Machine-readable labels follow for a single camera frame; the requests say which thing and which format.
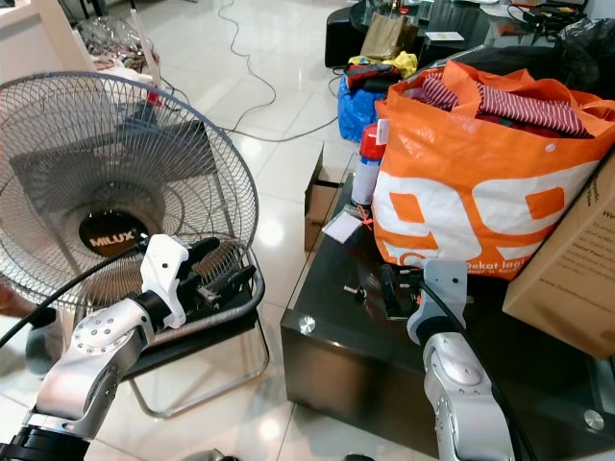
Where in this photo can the small brown cardboard box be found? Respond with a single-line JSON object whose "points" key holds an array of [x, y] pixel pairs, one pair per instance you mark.
{"points": [[319, 202]]}

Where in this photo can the brown paper bag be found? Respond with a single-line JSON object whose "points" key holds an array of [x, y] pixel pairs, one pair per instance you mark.
{"points": [[386, 38]]}

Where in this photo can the dark red clothes pile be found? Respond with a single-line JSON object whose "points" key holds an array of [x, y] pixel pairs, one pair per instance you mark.
{"points": [[365, 75]]}

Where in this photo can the large brown cardboard box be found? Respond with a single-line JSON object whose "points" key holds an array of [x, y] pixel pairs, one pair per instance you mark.
{"points": [[567, 279]]}

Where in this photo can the white card tag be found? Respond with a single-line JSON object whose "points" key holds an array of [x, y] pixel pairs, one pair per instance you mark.
{"points": [[341, 228]]}

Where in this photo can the red white striped cloth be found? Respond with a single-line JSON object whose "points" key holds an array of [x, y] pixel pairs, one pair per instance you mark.
{"points": [[528, 110]]}

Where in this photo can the blue plastic bag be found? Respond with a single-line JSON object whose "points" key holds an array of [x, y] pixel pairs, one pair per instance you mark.
{"points": [[356, 115]]}

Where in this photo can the grey person shoe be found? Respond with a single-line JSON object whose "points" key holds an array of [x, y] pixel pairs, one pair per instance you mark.
{"points": [[43, 346]]}

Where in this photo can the red white spray can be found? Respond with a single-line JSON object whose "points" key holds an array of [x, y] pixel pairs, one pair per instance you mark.
{"points": [[365, 173]]}

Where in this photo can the low black glass table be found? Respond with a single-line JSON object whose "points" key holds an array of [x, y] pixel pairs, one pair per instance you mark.
{"points": [[346, 375]]}

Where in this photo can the black low cabinet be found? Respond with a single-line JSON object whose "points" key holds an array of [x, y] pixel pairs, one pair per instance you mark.
{"points": [[341, 38]]}

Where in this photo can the orange white shopping bag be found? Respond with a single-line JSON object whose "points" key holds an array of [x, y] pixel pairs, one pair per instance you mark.
{"points": [[461, 163]]}

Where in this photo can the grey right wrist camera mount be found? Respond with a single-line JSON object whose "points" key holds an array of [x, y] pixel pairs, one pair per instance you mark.
{"points": [[442, 283]]}

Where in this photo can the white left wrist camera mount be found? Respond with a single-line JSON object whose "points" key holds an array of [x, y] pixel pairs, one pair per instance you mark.
{"points": [[161, 274]]}

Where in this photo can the white cabinet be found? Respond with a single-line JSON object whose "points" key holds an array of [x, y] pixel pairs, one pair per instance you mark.
{"points": [[38, 38]]}

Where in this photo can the grey MILUX floor fan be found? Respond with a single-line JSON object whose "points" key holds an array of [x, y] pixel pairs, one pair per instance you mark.
{"points": [[77, 144]]}

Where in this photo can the black plastic bag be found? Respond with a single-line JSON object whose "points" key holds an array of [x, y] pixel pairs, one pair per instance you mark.
{"points": [[586, 53]]}

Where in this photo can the clear plastic bag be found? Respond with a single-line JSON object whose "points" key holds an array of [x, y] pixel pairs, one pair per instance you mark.
{"points": [[115, 40]]}

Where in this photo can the black luggage bag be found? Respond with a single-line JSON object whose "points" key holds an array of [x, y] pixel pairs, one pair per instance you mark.
{"points": [[490, 60]]}

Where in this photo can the yellow cloth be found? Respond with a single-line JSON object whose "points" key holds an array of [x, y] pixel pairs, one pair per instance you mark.
{"points": [[404, 63]]}

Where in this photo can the chrome frame black stool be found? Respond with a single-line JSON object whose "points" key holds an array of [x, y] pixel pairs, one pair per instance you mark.
{"points": [[231, 331]]}

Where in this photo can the white paper sheet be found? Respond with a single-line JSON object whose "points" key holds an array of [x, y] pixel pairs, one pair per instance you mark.
{"points": [[444, 36]]}

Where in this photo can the bare person leg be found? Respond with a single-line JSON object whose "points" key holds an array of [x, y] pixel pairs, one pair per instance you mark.
{"points": [[8, 300]]}

